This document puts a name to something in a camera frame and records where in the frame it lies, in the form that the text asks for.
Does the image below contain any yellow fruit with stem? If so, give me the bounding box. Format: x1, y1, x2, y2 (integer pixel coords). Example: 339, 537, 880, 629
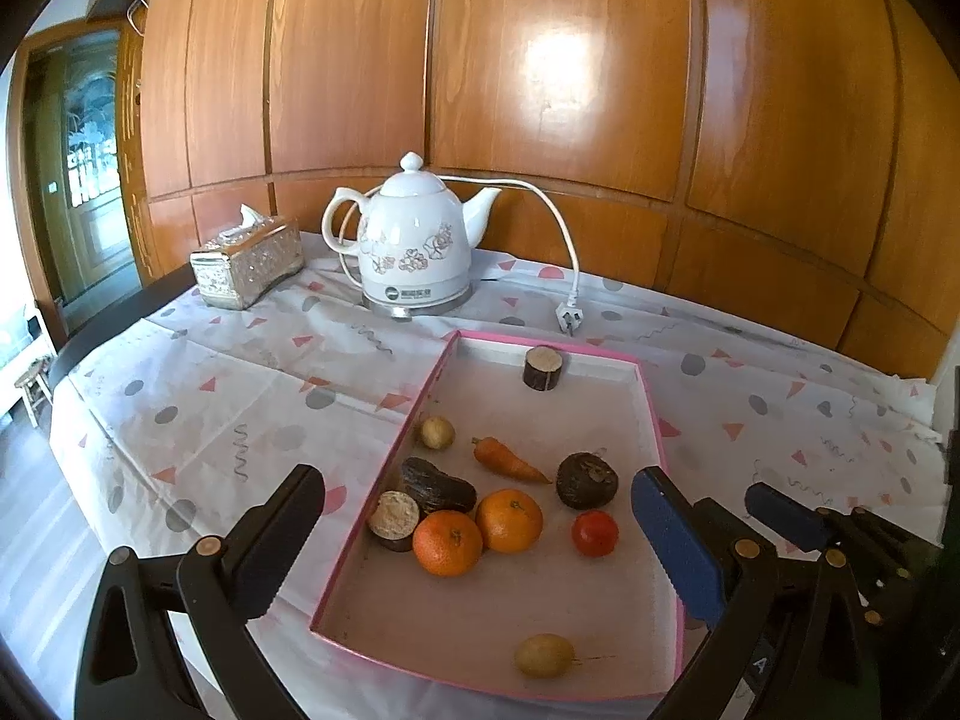
514, 634, 616, 680

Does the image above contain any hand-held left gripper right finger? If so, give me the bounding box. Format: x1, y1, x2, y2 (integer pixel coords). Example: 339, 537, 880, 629
631, 466, 865, 720

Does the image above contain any dark elongated shrivelled fruit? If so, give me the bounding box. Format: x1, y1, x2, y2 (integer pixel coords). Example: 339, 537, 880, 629
400, 457, 479, 515

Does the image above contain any white power cable with plug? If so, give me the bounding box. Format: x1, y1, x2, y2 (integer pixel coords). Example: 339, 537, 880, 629
334, 174, 591, 336

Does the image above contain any white floral electric kettle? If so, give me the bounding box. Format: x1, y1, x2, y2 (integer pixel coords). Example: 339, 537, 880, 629
322, 152, 502, 316

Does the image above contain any small orange carrot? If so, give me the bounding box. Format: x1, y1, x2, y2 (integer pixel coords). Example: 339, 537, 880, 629
471, 436, 554, 485

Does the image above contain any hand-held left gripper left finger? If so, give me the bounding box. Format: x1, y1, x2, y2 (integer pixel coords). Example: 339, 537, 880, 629
73, 463, 327, 720

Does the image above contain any silver patterned tissue box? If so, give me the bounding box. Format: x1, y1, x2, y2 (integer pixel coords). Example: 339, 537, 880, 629
189, 204, 305, 310

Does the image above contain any white patterned tablecloth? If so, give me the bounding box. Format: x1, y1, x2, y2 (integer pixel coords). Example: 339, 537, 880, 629
49, 229, 946, 720

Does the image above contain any small wooden stool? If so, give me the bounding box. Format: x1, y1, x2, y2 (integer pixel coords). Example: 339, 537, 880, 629
15, 360, 53, 428

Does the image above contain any orange mandarin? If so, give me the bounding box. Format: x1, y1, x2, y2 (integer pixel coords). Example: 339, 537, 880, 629
412, 510, 485, 578
475, 488, 544, 554

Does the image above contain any pink rimmed tray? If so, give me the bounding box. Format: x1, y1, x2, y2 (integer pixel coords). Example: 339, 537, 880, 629
309, 328, 687, 704

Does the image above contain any small red tomato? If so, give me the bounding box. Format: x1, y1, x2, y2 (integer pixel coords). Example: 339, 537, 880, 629
571, 510, 620, 558

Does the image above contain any wooden glass panel door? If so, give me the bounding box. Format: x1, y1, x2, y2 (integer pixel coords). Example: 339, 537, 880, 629
15, 22, 147, 316

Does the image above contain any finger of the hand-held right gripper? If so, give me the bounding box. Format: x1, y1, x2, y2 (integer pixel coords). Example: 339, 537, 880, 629
745, 481, 938, 565

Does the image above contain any short dark sugarcane piece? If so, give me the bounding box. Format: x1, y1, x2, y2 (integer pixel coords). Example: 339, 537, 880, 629
366, 490, 422, 553
523, 346, 567, 392

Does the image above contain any dark round fruit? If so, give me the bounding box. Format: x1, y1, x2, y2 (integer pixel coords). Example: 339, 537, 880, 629
556, 451, 620, 511

